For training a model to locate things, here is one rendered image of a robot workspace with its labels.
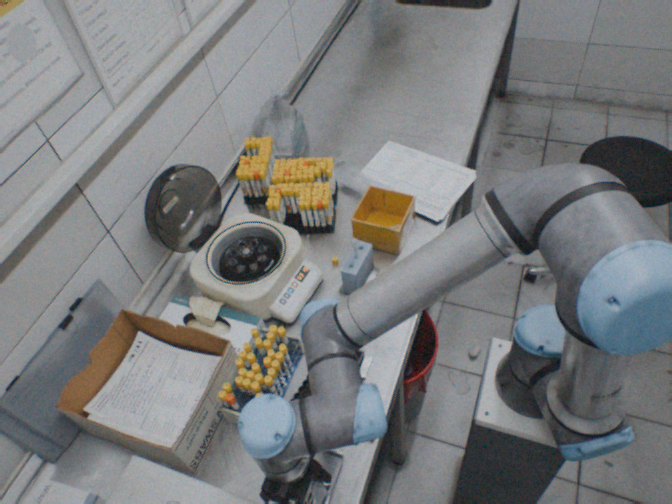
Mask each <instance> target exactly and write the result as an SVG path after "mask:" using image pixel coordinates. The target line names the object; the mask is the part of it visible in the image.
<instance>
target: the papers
mask: <svg viewBox="0 0 672 504"><path fill-rule="evenodd" d="M362 170H363V171H365V172H367V173H369V174H370V175H372V177H373V178H375V179H376V180H378V181H379V182H380V183H382V184H384V185H387V186H389V187H391V188H393V189H395V190H397V191H399V192H403V193H408V194H413V195H416V199H415V211H416V212H418V213H421V214H423V215H425V217H429V218H431V219H433V220H435V221H437V222H438V221H439V222H442V221H443V219H444V218H445V217H446V214H447V213H449V212H450V210H451V209H452V208H453V207H454V205H455V204H456V203H457V201H458V200H459V199H460V197H461V195H462V194H463V192H464V191H465V190H466V189H467V187H468V186H470V185H471V183H472V182H473V181H474V180H475V179H476V178H477V177H476V174H475V172H476V171H475V170H472V169H468V168H465V167H462V166H459V165H457V164H454V163H451V162H447V161H444V160H442V159H439V158H436V157H433V156H430V154H426V153H424V152H421V151H418V150H415V149H412V148H409V147H405V146H402V145H399V144H396V143H393V142H390V141H389V142H388V143H387V144H385V145H384V146H383V147H382V148H381V150H380V151H379V152H378V153H377V154H376V155H375V157H374V158H373V159H372V160H371V161H370V163H369V164H368V165H367V166H365V167H364V168H363V169H362Z"/></svg>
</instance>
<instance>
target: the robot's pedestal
mask: <svg viewBox="0 0 672 504"><path fill-rule="evenodd" d="M492 343H493V340H490V344H488V348H487V353H486V359H485V363H484V368H483V372H482V376H481V382H480V386H479V391H478V395H477V399H476V405H475V409H474V414H473V418H472V423H471V428H469V432H468V437H467V442H466V446H465V451H464V455H463V460H462V464H461V469H460V474H459V479H458V484H457V489H456V494H455V498H454V503H453V504H536V503H537V501H539V500H540V498H541V497H542V496H543V494H544V493H545V491H546V490H547V488H548V486H549V484H550V483H551V481H552V480H553V479H554V477H555V476H556V474H557V473H558V471H560V470H561V468H562V467H563V465H564V463H565V462H566V460H567V459H565V458H564V457H563V455H562V453H561V451H560V449H559V448H554V447H551V446H547V445H544V443H541V442H537V441H533V440H529V439H526V438H523V437H519V436H516V435H512V434H508V433H505V432H501V431H498V430H495V429H490V428H487V427H483V426H480V425H477V424H476V419H477V414H478V409H479V404H480V398H481V393H482V389H483V384H484V378H485V373H486V368H487V363H488V357H489V353H491V348H492Z"/></svg>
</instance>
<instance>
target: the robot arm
mask: <svg viewBox="0 0 672 504"><path fill-rule="evenodd" d="M538 249H539V251H540V253H541V255H542V258H543V259H544V261H545V263H546V264H547V266H548V268H549V269H550V271H551V273H552V275H553V278H555V280H556V283H557V290H556V302H555V305H556V306H553V305H541V306H536V307H533V308H530V309H528V310H526V311H525V312H524V313H523V314H522V315H521V316H520V319H519V321H518V323H517V324H516V326H515V329H514V337H513V342H512V346H510V350H509V351H508V352H507V353H506V354H504V355H503V356H502V358H501V360H500V362H499V363H498V365H497V368H496V373H495V386H496V390H497V392H498V395H499V396H500V398H501V399H502V402H503V403H504V404H505V405H506V406H507V407H508V408H509V409H511V410H513V411H515V412H516V413H518V414H520V415H523V416H526V417H530V418H545V420H546V422H547V425H548V427H549V429H550V431H551V433H552V436H553V438H554V440H555V446H556V447H557V448H559V449H560V451H561V453H562V455H563V457H564V458H565V459H567V460H569V461H582V460H587V459H591V458H594V457H598V456H601V455H606V454H609V453H612V452H614V451H617V450H620V449H622V448H624V446H627V445H629V444H631V443H632V442H634V440H635V435H634V433H633V431H632V425H631V424H629V423H628V421H627V419H626V417H624V415H626V413H627V407H628V406H627V395H626V392H625V390H623V385H625V382H626V379H627V376H628V373H629V371H630V368H631V365H632V361H633V359H634V356H635V354H637V353H642V352H645V351H649V350H652V349H654V348H657V347H659V346H661V345H663V344H665V343H667V342H669V340H671V339H672V243H671V242H669V240H668V239H667V238H666V237H665V236H664V233H663V232H662V231H661V230H660V228H659V227H658V226H657V225H656V224H655V222H654V221H653V220H652V219H651V218H650V216H649V215H648V213H647V212H645V210H644V209H643V208H642V207H641V206H640V204H639V203H638V202H637V201H636V199H635V198H634V197H633V196H632V195H631V194H630V191H629V189H628V188H627V187H626V185H625V184H624V183H622V182H621V181H620V180H619V179H618V178H616V177H615V176H614V175H612V174H610V173H609V171H607V170H605V169H603V168H600V167H596V166H593V165H588V164H582V163H558V164H551V165H546V166H541V167H538V168H534V169H530V170H527V171H524V172H522V173H519V174H517V176H515V177H513V178H510V179H508V180H506V181H504V182H502V183H500V184H499V185H497V186H496V187H494V188H493V189H492V190H489V191H488V192H486V193H485V194H483V195H482V201H481V205H480V207H479V208H477V209H476V210H474V211H473V212H471V213H470V214H467V215H466V217H464V218H463V219H461V220H460V221H458V222H457V223H455V224H454V225H453V226H451V227H450V228H447V229H446V230H444V231H443V232H441V233H440V234H438V235H437V236H435V238H434V239H432V240H431V241H429V242H428V243H425V244H424V245H422V246H421V247H419V248H418V249H416V250H415V251H414V252H412V253H411V254H409V255H408V256H405V258H404V259H402V260H401V261H399V262H398V263H396V264H395V265H393V266H392V267H390V268H389V269H387V270H385V271H383V272H382V273H380V274H379V275H378V276H376V278H375V279H373V280H372V281H370V282H369V283H367V284H365V285H363V286H362V287H360V288H359V289H357V290H356V291H354V292H353V293H351V294H350V295H348V296H347V298H344V299H343V300H341V301H340V302H339V301H338V300H335V299H330V298H323V299H320V300H319V301H316V302H315V301H313V302H311V303H309V304H308V305H306V306H304V307H303V309H302V310H301V312H300V316H299V320H300V339H301V342H302V344H303V349H304V355H306V362H307V368H308V374H309V382H310V387H311V393H312V396H308V397H303V399H299V400H295V401H290V402H287V401H286V400H283V399H282V397H280V396H278V395H274V394H262V395H258V396H256V397H254V399H253V400H251V401H250V402H249V403H248V404H247V405H246V406H245V407H243V409H242V410H241V412H240V415H239V418H238V426H237V429H238V433H239V436H240V438H241V441H242V445H244V448H245V449H246V451H247V452H248V453H249V454H250V455H251V456H252V457H253V459H254V461H255V462H256V464H257V466H258V467H259V469H260V470H261V472H262V473H263V474H265V475H266V477H265V480H263V483H262V485H261V488H260V489H261V491H260V494H259V496H260V498H261V499H262V500H264V501H265V504H269V501H270V500H271V501H274V502H277V504H311V501H312V498H313V504H321V502H322V500H323V498H324V496H327V495H328V494H329V491H330V488H331V484H332V479H333V477H332V475H331V474H330V473H329V472H328V471H327V470H326V469H323V468H322V466H321V465H320V463H319V462H317V461H316V459H314V458H313V457H314V456H315V454H316V453H321V452H326V451H330V450H335V449H339V448H344V447H349V446H353V445H355V446H358V445H359V444H360V443H364V442H368V441H372V440H375V438H379V437H382V436H383V435H384V434H385V433H386V430H388V424H386V417H385V412H384V408H383V404H382V400H381V395H380V392H379V388H378V386H377V385H376V384H375V383H363V382H362V377H361V373H360V369H359V365H358V361H357V356H356V351H357V350H358V349H360V348H362V347H363V346H365V345H368V344H370V343H371V342H373V341H374V340H376V339H378V338H379V336H381V335H383V334H384V333H387V332H388V331H390V330H392V329H393V328H395V327H397V326H398V325H400V324H401V323H403V322H405V321H407V320H409V319H411V318H412V316H414V315H416V314H417V313H419V312H420V311H422V310H424V309H425V308H428V307H430V306H431V305H433V304H434V303H436V302H438V301H439V300H441V299H443V298H444V296H446V295H448V294H450V293H452V292H453V291H455V290H457V289H458V288H460V287H462V286H463V285H465V284H466V283H469V282H471V281H472V280H474V279H476V278H477V276H479V275H480V274H482V273H484V272H485V271H487V270H490V269H491V268H493V267H494V266H496V265H498V264H499V263H501V262H503V261H504V260H506V259H508V258H509V256H512V255H514V254H516V255H521V256H527V255H528V254H530V253H533V252H534V251H536V250H538Z"/></svg>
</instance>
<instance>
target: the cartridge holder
mask: <svg viewBox="0 0 672 504"><path fill-rule="evenodd" d="M356 356H357V361H358V365H359V369H360V373H361V377H362V380H367V376H368V373H369V370H370V367H371V364H372V361H373V356H370V355H365V354H364V351H362V350H359V349H358V350H357V351H356Z"/></svg>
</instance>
